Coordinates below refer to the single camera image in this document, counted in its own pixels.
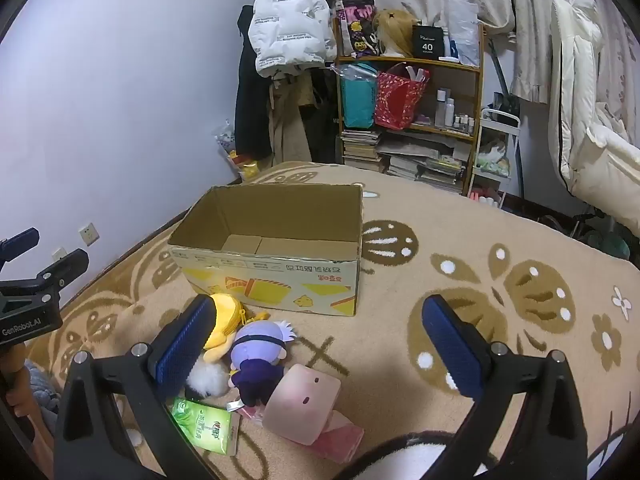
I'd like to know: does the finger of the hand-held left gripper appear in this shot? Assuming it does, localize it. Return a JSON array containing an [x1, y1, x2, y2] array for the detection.
[[0, 227, 41, 265], [30, 249, 90, 292]]

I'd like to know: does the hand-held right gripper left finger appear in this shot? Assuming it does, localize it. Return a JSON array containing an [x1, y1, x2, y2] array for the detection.
[[52, 294, 221, 480]]

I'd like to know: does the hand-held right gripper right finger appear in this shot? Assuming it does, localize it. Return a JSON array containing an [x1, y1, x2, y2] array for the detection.
[[421, 294, 590, 480]]

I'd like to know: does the black and white fluffy plush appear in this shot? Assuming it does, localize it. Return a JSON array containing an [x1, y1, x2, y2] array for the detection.
[[185, 357, 231, 401]]

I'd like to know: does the yellow bear plush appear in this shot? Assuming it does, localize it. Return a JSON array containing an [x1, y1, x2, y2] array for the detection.
[[202, 294, 271, 363]]

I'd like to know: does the purple-haired plush doll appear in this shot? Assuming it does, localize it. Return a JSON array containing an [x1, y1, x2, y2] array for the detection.
[[227, 321, 298, 406]]

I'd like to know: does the cardboard box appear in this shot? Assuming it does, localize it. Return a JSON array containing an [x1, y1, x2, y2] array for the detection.
[[167, 183, 364, 317]]

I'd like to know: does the pink square plush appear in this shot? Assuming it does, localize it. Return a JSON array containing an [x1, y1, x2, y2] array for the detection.
[[262, 364, 342, 446]]

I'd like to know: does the beige patterned carpet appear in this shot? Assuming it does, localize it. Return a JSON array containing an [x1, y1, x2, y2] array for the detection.
[[22, 160, 640, 480]]

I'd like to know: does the green tissue pack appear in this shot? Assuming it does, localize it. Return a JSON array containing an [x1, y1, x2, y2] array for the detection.
[[171, 397, 241, 457]]

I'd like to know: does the person's leg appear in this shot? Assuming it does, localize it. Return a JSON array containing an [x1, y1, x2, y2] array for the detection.
[[6, 355, 62, 443]]

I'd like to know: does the wide stack of books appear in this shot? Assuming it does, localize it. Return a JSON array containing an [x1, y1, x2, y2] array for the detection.
[[377, 135, 473, 193]]

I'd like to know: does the clear plastic bag of toys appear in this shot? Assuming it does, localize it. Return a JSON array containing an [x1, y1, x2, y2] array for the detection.
[[215, 120, 261, 181]]

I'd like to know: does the narrow stack of books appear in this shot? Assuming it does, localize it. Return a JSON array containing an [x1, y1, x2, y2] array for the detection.
[[341, 130, 386, 171]]

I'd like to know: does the white metal cart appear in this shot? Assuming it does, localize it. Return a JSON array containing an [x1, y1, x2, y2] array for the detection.
[[470, 107, 521, 206]]

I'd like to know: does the white folded mattress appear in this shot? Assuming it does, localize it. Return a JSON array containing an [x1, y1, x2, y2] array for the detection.
[[547, 0, 640, 261]]

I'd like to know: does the beige hanging coat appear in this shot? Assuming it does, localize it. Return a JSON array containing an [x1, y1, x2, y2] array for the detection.
[[267, 67, 313, 167]]

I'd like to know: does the black hanging coat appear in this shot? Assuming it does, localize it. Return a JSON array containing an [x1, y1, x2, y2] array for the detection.
[[234, 5, 273, 161]]

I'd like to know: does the red patterned bag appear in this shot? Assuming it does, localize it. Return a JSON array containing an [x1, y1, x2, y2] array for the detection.
[[374, 71, 428, 131]]

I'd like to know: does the teal bag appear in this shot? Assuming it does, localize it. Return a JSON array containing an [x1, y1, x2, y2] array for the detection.
[[340, 62, 378, 128]]

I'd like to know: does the dark hanging garment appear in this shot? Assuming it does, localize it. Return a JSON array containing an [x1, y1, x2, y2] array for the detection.
[[300, 67, 342, 163]]

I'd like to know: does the wooden shelf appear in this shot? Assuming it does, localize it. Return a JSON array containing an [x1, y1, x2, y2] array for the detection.
[[332, 20, 485, 198]]

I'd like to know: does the black box with white print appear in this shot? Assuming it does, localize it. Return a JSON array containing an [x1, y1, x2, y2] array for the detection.
[[411, 24, 447, 58]]

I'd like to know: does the white plastic bag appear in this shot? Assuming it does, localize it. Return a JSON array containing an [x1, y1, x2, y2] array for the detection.
[[445, 0, 481, 66]]

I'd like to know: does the blond wig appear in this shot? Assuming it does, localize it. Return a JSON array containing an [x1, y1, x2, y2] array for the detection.
[[372, 8, 418, 57]]

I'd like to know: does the dark printed bag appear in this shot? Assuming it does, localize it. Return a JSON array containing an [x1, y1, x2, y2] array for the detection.
[[336, 0, 377, 58]]

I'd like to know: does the white puffer jacket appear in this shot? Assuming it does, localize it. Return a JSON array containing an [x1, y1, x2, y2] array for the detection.
[[248, 0, 338, 78]]

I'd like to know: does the cream patterned curtain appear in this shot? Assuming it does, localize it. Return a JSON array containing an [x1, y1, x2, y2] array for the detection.
[[320, 0, 640, 105]]

